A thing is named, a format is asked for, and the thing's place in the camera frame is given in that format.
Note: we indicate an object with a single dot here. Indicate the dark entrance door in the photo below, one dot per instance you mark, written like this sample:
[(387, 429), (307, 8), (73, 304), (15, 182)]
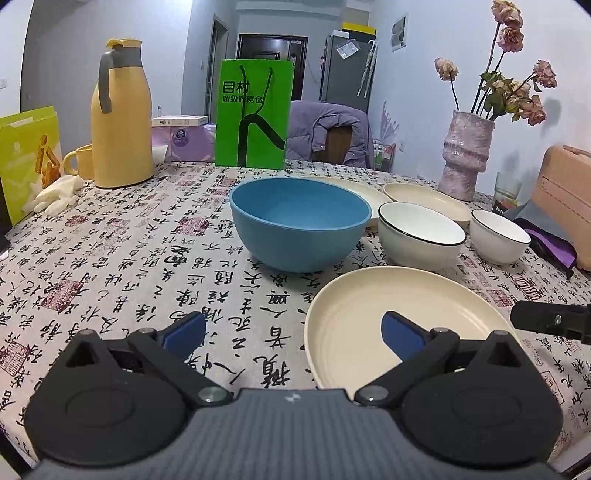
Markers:
[(277, 47)]

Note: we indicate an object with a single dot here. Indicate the white flat box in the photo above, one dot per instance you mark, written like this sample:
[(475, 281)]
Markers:
[(178, 121)]

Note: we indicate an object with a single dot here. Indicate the cream deep plate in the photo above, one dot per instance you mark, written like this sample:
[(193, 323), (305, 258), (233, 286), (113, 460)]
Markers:
[(429, 198)]

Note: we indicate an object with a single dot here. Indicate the small white black-rimmed bowl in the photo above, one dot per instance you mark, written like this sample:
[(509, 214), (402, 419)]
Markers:
[(497, 239)]

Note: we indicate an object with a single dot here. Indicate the dried pink roses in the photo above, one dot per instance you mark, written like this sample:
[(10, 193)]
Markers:
[(499, 95)]

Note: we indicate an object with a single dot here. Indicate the pink textured vase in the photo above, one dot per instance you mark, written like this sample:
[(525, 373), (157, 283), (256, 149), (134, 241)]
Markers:
[(466, 152)]

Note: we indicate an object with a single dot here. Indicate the yellow mug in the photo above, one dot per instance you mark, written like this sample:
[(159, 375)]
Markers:
[(79, 163)]

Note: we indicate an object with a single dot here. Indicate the yellow-green snack box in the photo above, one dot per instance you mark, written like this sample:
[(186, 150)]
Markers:
[(31, 158)]

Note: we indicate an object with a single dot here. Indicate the pink handbag case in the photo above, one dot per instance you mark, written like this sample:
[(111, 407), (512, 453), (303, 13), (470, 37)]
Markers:
[(563, 191)]

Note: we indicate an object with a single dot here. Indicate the purple tissue pack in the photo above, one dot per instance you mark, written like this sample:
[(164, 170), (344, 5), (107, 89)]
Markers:
[(184, 143)]

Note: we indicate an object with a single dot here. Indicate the wooden chair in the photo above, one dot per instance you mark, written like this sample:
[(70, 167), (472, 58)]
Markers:
[(337, 144)]

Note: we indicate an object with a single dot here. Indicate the large white black-rimmed bowl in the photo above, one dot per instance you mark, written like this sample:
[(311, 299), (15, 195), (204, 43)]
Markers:
[(419, 237)]

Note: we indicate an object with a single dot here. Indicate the clear drinking glass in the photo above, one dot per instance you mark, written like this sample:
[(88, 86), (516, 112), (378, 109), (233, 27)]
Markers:
[(506, 193)]

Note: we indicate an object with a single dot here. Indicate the blue bowl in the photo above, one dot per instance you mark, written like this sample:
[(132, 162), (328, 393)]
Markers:
[(298, 225)]

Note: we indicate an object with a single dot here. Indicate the grey refrigerator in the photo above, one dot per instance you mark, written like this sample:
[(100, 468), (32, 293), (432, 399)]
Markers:
[(347, 70)]

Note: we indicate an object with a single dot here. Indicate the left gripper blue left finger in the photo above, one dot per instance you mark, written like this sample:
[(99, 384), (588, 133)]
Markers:
[(163, 354)]

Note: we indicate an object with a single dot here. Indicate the yellow thermos jug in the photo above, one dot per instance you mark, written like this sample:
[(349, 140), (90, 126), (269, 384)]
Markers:
[(121, 118)]

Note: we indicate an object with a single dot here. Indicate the green paper shopping bag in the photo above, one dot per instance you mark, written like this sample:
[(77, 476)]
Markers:
[(252, 113)]

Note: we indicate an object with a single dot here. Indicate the purple puffer jacket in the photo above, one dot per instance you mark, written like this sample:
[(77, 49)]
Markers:
[(308, 130)]

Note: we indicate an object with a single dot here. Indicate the grey purple cloth pouch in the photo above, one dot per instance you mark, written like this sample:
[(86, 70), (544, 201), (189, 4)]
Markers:
[(548, 239)]

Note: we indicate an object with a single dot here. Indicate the wall picture frame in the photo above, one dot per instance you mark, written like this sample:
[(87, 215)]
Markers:
[(399, 33)]

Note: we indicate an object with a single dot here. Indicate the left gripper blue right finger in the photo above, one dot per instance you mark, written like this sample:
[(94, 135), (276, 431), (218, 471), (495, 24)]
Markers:
[(424, 354)]

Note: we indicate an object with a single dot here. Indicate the white gloves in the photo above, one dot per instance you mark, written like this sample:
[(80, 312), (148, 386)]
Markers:
[(57, 197)]

